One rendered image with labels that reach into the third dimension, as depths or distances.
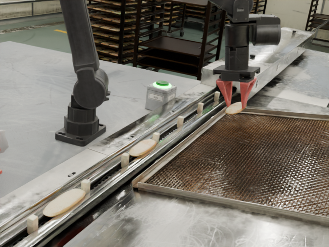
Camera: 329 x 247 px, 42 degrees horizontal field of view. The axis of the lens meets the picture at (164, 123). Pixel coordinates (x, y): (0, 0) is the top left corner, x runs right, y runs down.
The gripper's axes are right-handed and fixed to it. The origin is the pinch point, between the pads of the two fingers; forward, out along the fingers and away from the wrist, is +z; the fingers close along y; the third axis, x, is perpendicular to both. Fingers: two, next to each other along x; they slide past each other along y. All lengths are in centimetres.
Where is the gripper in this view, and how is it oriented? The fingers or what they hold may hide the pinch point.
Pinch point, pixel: (236, 104)
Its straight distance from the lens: 109.3
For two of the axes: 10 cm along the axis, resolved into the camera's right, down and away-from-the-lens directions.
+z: 0.4, 9.5, 3.1
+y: -8.7, -1.2, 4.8
